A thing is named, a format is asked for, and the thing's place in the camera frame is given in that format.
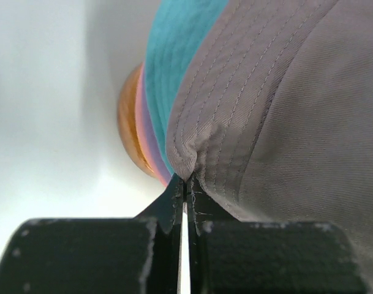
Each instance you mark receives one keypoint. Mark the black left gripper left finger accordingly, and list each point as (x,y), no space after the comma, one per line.
(163,218)

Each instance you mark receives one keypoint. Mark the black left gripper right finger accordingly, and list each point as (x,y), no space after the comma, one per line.
(201,208)

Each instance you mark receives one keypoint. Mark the purple hat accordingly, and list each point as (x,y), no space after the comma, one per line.
(160,167)

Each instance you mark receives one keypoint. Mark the pink bucket hat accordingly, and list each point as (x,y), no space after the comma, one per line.
(140,101)

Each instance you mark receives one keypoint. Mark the grey hat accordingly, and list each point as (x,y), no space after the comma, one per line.
(274,116)

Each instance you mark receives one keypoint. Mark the teal hat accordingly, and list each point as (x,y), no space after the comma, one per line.
(178,29)

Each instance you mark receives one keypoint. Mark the light wooden hat stand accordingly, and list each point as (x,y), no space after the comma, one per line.
(127,122)

